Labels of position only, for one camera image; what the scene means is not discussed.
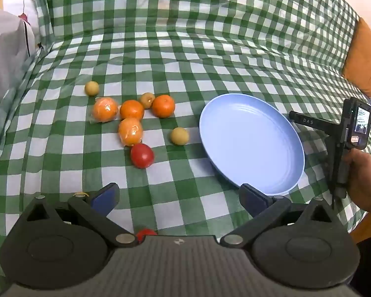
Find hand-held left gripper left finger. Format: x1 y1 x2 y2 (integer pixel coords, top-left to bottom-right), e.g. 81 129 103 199
25 183 138 248

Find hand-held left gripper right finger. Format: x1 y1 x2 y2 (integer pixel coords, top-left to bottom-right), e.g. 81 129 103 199
219 184 341 249

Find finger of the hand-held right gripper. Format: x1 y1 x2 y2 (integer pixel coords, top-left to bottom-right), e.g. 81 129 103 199
289 111 344 137

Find light blue plate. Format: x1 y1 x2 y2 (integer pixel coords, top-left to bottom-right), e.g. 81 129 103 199
199 94 305 196

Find bare orange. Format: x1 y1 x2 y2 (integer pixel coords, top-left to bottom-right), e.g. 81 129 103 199
120 99 145 121
151 95 176 119

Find small yellow-brown round fruit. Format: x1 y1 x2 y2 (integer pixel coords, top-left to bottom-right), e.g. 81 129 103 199
139 92 156 109
170 127 190 146
85 81 100 96

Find person's right hand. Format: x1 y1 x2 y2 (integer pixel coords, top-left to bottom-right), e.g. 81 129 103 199
343 148 371 220

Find red tomato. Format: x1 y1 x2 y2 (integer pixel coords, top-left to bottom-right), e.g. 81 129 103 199
130 143 155 169
136 229 158 243

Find orange cushion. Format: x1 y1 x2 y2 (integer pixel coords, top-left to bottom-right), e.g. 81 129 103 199
342 17 371 99

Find plastic-wrapped orange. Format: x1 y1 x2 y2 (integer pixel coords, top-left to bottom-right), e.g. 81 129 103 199
89 97 119 124
118 118 143 147

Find green checkered tablecloth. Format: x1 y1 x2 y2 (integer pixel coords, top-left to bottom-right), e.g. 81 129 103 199
0 0 371 285

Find grey-white crumpled bag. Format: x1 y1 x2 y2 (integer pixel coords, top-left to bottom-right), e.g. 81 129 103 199
0 6 39 121

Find white printed cloth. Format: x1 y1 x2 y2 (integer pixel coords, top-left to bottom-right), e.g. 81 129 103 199
0 0 50 59

